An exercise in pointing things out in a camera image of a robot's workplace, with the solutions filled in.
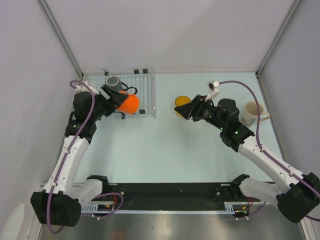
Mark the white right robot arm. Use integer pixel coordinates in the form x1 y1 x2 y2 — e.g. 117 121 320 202
174 95 320 224

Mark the grey mug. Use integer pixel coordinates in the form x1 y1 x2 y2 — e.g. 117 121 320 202
105 75 128 92

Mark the beige patterned ceramic mug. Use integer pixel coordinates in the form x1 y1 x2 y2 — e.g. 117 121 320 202
240 100 270 127

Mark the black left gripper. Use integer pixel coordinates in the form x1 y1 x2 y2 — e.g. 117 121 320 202
89 84 128 121

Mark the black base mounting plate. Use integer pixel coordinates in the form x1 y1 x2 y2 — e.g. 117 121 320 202
81 182 262 211

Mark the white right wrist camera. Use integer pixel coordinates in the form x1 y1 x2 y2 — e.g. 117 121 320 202
205 81 220 102

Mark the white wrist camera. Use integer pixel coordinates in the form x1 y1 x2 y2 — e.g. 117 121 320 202
75 81 99 95
205 81 220 102

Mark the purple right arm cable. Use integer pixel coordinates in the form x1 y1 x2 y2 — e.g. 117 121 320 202
218 80 320 222

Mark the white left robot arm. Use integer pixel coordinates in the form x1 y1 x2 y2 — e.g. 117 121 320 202
30 85 129 234

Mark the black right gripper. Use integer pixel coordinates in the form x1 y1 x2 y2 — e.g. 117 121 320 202
174 94 227 131

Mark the orange cup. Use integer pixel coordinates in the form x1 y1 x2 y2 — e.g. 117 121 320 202
117 90 140 115

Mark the yellow mug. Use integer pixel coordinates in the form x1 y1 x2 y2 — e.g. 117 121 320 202
174 95 192 107

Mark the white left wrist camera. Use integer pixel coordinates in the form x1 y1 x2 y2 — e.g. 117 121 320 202
75 81 99 95

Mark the slotted cable duct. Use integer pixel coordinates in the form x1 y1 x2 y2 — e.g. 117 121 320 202
81 201 251 215

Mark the clear acrylic dish rack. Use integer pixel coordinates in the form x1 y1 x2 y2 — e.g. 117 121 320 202
83 68 156 117

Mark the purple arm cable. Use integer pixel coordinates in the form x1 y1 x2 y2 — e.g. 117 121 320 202
48 80 125 234
218 80 320 222

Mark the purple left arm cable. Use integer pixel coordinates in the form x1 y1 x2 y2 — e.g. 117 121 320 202
48 80 125 234

